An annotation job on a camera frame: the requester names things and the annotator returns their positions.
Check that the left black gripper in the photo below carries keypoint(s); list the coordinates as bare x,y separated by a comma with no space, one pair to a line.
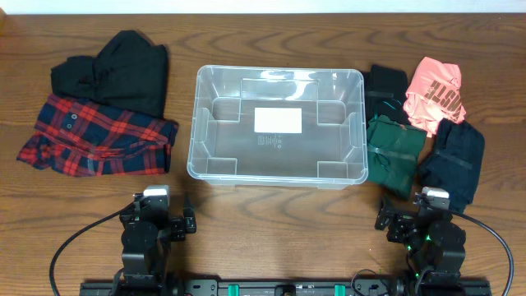
181,226

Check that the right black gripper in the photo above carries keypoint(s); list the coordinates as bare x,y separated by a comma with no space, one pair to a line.
395,226

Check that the dark green garment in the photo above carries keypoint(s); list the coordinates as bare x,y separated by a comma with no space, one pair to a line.
393,150

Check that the navy taped garment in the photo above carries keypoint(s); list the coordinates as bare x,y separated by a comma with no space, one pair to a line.
454,163

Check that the black taped garment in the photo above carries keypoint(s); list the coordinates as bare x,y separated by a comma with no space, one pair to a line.
385,94

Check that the pink printed t-shirt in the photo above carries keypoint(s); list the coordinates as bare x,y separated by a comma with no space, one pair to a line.
433,95

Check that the red navy plaid shirt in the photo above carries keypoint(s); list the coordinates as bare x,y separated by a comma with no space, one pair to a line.
80,138

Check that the large black garment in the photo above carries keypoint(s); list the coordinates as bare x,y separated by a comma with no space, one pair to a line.
129,72

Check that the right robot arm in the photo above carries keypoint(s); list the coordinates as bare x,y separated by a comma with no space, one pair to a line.
435,246

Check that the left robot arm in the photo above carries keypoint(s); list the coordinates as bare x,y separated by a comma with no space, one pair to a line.
149,231

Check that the clear plastic storage bin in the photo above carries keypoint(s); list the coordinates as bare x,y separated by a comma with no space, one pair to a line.
330,153

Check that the white label in bin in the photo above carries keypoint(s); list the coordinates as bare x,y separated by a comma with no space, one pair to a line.
278,120

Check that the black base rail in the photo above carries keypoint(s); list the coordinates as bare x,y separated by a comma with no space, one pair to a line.
366,285

